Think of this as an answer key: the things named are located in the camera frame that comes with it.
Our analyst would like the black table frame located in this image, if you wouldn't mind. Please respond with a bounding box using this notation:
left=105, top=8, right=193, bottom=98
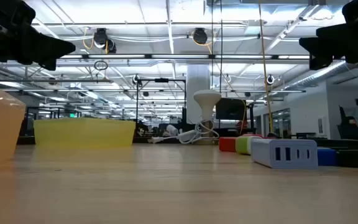
left=16, top=135, right=358, bottom=151

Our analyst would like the white cylinder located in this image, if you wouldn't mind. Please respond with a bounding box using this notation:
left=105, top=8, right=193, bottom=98
left=165, top=124, right=180, bottom=136

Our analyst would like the overhead light bar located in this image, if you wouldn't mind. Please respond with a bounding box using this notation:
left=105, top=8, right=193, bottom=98
left=56, top=53, right=311, bottom=60

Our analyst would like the black monitor on stand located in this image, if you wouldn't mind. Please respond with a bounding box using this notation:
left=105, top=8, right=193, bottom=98
left=215, top=98, right=247, bottom=121

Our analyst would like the black hanging cable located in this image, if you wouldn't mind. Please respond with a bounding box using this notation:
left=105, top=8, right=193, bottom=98
left=219, top=0, right=224, bottom=94

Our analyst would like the green white plug adapter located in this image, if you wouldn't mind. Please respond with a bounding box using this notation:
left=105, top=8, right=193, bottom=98
left=235, top=134, right=262, bottom=156

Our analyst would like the white building column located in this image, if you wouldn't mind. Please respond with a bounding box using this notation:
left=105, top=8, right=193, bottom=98
left=186, top=63, right=211, bottom=125

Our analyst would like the red rectangular box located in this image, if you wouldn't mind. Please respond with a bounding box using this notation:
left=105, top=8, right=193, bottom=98
left=218, top=136, right=238, bottom=153

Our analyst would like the white USB charger hub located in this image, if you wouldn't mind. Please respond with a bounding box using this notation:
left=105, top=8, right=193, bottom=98
left=250, top=138, right=319, bottom=169

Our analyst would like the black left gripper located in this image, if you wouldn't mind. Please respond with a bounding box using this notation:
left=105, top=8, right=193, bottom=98
left=0, top=0, right=76, bottom=71

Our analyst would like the person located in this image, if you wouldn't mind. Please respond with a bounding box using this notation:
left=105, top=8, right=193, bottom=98
left=337, top=115, right=358, bottom=141

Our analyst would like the white lamp power cord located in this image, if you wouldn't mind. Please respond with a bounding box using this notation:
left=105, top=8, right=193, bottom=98
left=147, top=116, right=220, bottom=145

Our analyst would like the blue box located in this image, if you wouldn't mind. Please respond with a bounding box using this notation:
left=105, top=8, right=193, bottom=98
left=317, top=147, right=338, bottom=167

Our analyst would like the yellow hanging cable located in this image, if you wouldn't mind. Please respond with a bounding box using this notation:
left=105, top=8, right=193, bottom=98
left=257, top=0, right=275, bottom=134

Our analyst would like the black metal stand frame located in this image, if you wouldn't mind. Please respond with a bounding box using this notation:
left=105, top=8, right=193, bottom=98
left=135, top=77, right=188, bottom=125

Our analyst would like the silver ventilation duct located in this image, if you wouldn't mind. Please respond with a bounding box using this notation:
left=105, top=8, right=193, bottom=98
left=286, top=60, right=349, bottom=91

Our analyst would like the red orange object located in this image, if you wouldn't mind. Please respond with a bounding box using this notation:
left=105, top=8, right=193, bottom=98
left=236, top=120, right=250, bottom=138

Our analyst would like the black cable loop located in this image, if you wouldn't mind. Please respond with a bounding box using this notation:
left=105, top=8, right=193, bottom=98
left=93, top=59, right=109, bottom=72

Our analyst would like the black ceiling cable reel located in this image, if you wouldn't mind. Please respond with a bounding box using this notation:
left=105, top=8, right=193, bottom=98
left=93, top=27, right=117, bottom=54
left=192, top=27, right=209, bottom=45

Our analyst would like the white mushroom table lamp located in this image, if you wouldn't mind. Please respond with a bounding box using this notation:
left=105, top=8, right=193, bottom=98
left=192, top=89, right=223, bottom=146

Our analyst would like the black case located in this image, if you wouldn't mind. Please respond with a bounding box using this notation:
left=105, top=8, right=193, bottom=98
left=336, top=149, right=358, bottom=169

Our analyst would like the yellow translucent plastic bin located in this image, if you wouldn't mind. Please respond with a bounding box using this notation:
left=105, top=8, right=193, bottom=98
left=33, top=117, right=136, bottom=147

